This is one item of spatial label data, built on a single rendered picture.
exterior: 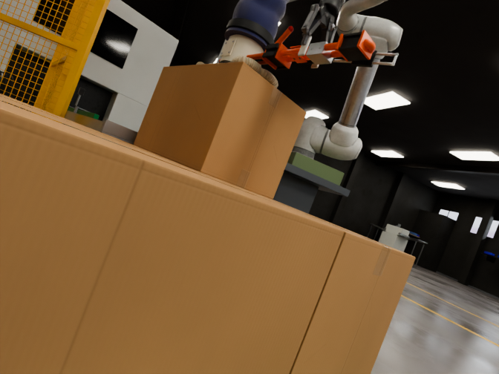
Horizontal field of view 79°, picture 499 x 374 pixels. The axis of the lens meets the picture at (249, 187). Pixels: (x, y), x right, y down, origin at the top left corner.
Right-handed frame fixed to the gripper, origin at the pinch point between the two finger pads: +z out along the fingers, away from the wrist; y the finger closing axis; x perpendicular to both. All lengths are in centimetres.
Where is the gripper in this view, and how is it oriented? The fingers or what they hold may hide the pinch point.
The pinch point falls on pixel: (310, 54)
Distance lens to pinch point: 119.4
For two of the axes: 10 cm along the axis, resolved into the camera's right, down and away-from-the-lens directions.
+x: 6.0, 2.3, -7.7
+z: -3.6, 9.3, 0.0
